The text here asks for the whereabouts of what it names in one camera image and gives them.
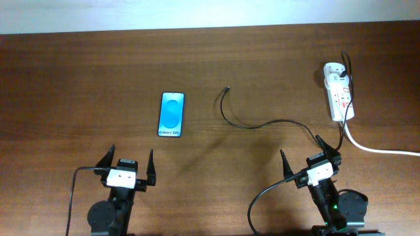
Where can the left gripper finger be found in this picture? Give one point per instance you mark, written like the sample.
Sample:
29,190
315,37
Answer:
106,161
151,172

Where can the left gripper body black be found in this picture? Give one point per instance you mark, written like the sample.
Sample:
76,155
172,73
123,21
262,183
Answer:
140,185

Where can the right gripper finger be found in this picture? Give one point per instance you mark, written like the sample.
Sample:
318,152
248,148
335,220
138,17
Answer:
326,148
287,171

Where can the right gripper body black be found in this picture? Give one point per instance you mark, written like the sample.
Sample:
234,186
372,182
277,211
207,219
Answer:
300,181

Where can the blue Galaxy smartphone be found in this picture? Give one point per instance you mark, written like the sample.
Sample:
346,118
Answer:
171,114

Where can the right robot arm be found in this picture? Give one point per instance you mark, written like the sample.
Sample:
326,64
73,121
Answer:
342,210

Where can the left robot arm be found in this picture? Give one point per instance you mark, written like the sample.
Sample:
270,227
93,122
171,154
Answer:
111,217

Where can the white USB charger plug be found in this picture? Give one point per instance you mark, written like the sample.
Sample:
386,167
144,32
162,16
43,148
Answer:
334,80

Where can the white power strip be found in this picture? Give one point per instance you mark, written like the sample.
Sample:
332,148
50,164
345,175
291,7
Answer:
339,98

